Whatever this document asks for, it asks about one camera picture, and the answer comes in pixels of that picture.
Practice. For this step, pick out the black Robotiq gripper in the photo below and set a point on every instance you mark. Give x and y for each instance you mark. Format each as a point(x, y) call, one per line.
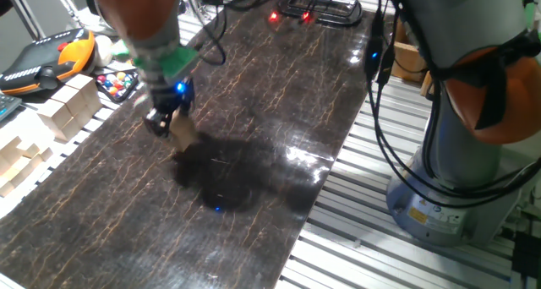
point(171, 96)

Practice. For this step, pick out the small wooden cube block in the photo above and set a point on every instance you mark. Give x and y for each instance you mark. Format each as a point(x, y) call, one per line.
point(184, 130)

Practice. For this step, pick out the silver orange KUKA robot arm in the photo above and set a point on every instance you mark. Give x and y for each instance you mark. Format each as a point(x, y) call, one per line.
point(465, 27)

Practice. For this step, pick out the black box beside robot base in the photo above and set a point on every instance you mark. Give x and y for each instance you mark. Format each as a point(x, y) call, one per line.
point(526, 255)

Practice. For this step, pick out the long wooden block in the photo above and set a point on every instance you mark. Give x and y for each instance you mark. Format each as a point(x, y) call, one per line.
point(25, 170)

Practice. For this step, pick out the wide flat wooden block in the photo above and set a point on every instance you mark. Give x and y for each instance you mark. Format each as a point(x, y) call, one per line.
point(10, 149)

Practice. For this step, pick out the medium wooden block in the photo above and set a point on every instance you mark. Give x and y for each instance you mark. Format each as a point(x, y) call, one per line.
point(6, 187)

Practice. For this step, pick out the black tray of coloured balls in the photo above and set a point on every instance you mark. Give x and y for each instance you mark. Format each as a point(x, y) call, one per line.
point(116, 85)

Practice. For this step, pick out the large wooden cube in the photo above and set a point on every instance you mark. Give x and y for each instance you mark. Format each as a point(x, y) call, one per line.
point(57, 118)
point(84, 90)
point(72, 101)

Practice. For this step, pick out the white round object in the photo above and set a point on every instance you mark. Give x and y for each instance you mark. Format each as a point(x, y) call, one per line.
point(103, 50)

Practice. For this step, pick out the tiny wooden cube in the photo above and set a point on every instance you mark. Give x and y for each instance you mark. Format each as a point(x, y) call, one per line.
point(31, 150)
point(46, 154)

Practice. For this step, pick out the black orange teach pendant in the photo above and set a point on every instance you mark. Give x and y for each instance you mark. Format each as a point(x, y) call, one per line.
point(38, 65)

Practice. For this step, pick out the dark wooden work mat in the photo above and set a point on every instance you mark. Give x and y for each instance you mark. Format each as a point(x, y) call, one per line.
point(253, 238)

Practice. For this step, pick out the slanted grey metal leg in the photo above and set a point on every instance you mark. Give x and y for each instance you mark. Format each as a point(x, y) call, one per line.
point(67, 3)
point(25, 13)

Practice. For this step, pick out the black computer keyboard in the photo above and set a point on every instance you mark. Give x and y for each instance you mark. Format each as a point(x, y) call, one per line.
point(7, 106)

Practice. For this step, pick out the black C clamp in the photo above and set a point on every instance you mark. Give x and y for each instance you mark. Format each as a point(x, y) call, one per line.
point(334, 12)

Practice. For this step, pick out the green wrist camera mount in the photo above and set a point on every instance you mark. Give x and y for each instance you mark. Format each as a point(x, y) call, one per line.
point(177, 63)

